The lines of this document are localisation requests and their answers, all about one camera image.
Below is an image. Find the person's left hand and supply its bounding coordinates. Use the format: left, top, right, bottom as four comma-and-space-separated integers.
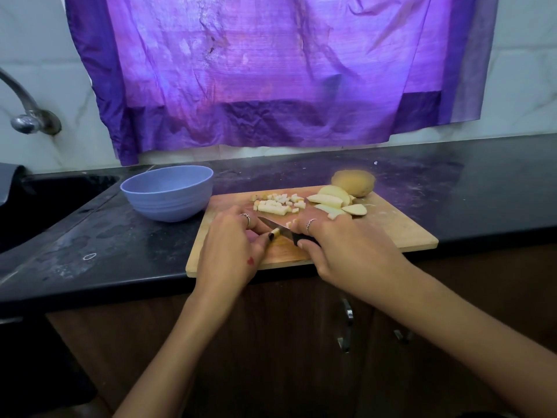
193, 207, 273, 301

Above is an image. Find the person's right hand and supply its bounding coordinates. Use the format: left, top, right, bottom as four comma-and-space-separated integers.
285, 207, 411, 298

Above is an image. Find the black handled knife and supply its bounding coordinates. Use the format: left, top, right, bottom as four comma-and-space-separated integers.
258, 215, 319, 247

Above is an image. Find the pile of diced potato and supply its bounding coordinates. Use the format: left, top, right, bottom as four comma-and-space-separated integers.
252, 193, 308, 217

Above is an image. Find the rounded potato end piece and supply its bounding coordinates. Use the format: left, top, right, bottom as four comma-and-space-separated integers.
330, 168, 377, 199

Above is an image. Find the blue bowl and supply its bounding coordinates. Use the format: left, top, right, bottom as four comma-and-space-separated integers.
120, 164, 215, 224

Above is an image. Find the person's right forearm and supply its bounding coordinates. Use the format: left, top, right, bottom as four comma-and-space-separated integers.
378, 261, 557, 418

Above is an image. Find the person's left forearm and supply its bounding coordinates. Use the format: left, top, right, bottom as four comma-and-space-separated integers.
113, 287, 236, 418

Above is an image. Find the wooden cutting board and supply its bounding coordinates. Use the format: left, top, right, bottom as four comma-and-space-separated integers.
185, 185, 440, 279

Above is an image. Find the dark sink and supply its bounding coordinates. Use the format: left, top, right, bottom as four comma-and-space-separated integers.
0, 172, 118, 253

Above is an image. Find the purple cloth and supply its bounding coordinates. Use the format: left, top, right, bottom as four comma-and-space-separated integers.
63, 0, 500, 166

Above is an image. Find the grey cloth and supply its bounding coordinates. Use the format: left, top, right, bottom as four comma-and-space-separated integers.
0, 163, 26, 206

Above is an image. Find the metal faucet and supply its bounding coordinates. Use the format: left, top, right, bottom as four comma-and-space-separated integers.
0, 69, 63, 136

